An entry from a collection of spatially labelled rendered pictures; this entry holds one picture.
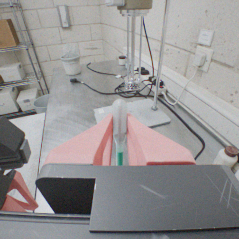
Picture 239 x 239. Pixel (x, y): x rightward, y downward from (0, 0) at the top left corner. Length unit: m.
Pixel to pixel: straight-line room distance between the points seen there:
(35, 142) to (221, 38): 0.77
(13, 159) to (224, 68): 0.64
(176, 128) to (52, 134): 0.50
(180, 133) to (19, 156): 0.53
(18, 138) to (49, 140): 0.40
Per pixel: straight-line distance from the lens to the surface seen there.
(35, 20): 2.54
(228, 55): 0.64
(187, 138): 0.59
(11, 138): 0.21
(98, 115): 0.65
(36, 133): 0.67
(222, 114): 0.61
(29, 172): 0.55
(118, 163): 0.16
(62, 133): 0.62
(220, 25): 0.67
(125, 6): 0.48
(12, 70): 2.41
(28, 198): 0.31
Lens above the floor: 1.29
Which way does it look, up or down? 38 degrees down
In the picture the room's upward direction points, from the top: 2 degrees counter-clockwise
